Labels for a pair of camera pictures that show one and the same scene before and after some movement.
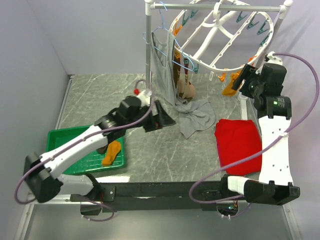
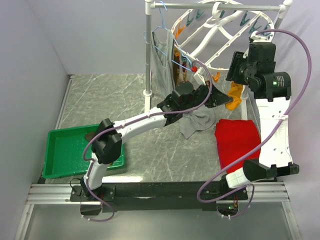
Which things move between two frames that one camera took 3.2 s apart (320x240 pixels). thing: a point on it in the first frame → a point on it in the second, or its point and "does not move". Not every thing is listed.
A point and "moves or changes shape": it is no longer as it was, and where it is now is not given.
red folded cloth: [237, 139] does not move
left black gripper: [162, 119] → [220, 98]
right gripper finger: [236, 83] → [233, 75]
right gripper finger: [248, 72] → [238, 61]
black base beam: [116, 197] does not move
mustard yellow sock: [229, 91] moves or changes shape
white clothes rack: [285, 8] does not move
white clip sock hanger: [197, 57] moves or changes shape
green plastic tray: [91, 162] does not move
